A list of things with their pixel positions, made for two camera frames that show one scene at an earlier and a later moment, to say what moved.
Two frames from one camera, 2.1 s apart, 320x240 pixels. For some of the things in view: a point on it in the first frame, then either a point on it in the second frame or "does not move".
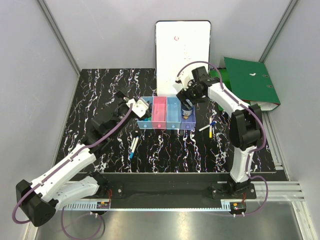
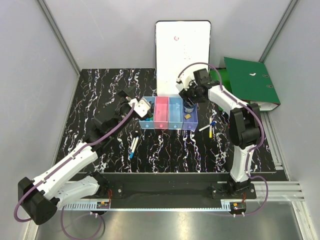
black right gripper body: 191,93 does not move
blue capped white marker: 206,126 does not move
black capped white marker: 136,142 -> 134,134
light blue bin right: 173,113 does not move
